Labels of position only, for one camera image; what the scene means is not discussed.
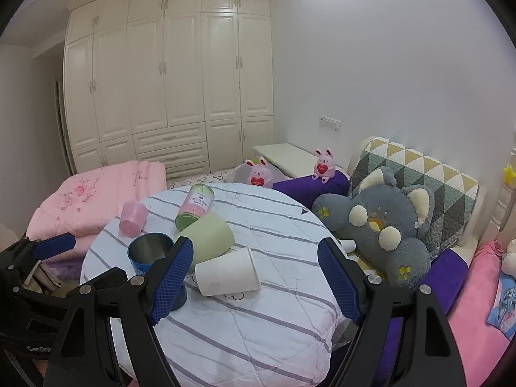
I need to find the heart printed bed sheet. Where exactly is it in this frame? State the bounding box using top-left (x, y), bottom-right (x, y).
top-left (167, 169), bottom-right (251, 188)

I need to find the blue metal tin cup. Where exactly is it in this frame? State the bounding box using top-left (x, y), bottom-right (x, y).
top-left (128, 233), bottom-right (188, 305)

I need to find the white paper cup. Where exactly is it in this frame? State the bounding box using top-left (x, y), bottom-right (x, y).
top-left (195, 246), bottom-right (262, 297)

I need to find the white striped quilt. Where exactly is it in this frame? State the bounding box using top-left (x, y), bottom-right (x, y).
top-left (80, 181), bottom-right (365, 387)

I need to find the pink floral quilt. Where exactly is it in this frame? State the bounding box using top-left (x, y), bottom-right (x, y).
top-left (26, 160), bottom-right (168, 263)

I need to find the cream white wardrobe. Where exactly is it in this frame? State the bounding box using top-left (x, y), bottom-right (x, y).
top-left (62, 0), bottom-right (277, 176)

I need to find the pink bunny toy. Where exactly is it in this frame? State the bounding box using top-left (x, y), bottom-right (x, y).
top-left (244, 157), bottom-right (275, 188)
top-left (312, 148), bottom-right (338, 183)

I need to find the light green plastic cup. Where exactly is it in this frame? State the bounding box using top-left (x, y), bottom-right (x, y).
top-left (174, 212), bottom-right (235, 264)

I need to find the white nightstand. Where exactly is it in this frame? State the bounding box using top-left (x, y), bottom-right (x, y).
top-left (253, 143), bottom-right (344, 180)

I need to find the white carved bed post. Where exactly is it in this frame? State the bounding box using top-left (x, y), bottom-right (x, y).
top-left (489, 185), bottom-right (516, 247)

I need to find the purple bolster pillow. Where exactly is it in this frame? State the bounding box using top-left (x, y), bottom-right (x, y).
top-left (273, 169), bottom-right (351, 211)

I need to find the purple fuzzy blanket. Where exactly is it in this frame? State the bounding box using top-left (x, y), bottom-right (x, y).
top-left (44, 259), bottom-right (87, 283)

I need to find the triangle patterned quilted cover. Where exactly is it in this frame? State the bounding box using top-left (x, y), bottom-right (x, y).
top-left (349, 137), bottom-right (480, 261)

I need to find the green and pink canister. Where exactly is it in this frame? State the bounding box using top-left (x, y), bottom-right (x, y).
top-left (174, 183), bottom-right (215, 230)

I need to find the blue printed pillow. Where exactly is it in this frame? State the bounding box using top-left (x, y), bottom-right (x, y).
top-left (486, 272), bottom-right (516, 337)

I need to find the purple bed sheet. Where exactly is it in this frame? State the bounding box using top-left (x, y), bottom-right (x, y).
top-left (373, 246), bottom-right (478, 387)

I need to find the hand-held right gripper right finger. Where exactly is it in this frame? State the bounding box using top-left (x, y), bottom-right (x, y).
top-left (317, 238), bottom-right (460, 387)

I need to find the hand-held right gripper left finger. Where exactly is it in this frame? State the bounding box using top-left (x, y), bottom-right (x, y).
top-left (42, 236), bottom-right (194, 387)

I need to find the pink plastic cup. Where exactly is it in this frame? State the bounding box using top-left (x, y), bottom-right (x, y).
top-left (119, 201), bottom-right (149, 238)

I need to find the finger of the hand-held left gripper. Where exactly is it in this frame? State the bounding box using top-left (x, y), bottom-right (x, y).
top-left (83, 267), bottom-right (128, 291)
top-left (25, 234), bottom-right (77, 262)

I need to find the pink fleece blanket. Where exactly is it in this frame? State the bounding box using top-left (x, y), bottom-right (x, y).
top-left (447, 241), bottom-right (516, 387)

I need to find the grey koala plush toy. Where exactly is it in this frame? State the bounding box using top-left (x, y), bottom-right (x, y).
top-left (311, 166), bottom-right (436, 290)

